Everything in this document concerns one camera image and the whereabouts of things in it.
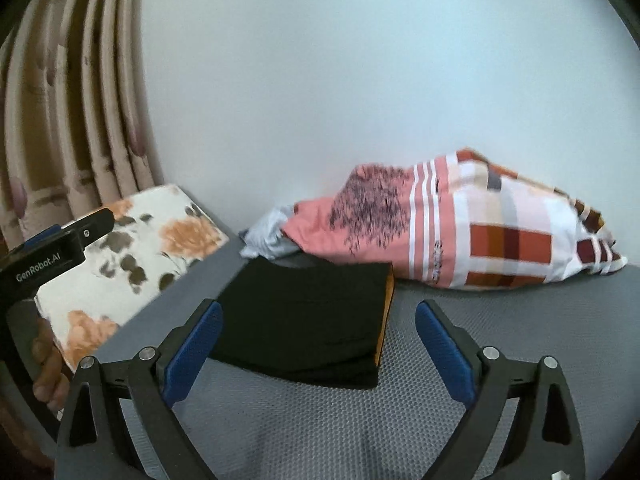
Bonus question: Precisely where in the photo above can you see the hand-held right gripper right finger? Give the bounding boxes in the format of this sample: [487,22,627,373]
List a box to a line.
[415,299,586,480]

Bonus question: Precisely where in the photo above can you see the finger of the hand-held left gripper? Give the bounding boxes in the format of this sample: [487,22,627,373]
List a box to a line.
[22,207,117,251]

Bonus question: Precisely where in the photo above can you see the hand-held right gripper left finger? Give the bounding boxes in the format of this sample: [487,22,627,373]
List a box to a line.
[55,299,224,480]

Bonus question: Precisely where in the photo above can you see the black pants with orange lining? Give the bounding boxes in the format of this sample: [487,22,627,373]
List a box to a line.
[207,258,397,391]

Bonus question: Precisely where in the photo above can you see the person's left hand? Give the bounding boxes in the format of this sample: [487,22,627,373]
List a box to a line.
[30,317,71,413]

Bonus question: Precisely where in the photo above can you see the floral pillow with orange roses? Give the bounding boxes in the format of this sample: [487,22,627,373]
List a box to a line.
[32,183,231,376]

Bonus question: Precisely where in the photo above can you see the beige patterned curtain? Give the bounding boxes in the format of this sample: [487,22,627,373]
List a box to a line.
[0,0,163,251]

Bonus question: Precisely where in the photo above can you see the pink checked blanket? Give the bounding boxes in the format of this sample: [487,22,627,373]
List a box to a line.
[280,147,628,289]

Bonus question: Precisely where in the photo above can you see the white grey cloth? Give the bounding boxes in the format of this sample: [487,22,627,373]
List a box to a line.
[239,203,301,261]

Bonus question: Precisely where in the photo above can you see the grey mesh mattress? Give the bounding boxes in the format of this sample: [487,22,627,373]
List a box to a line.
[0,232,640,480]

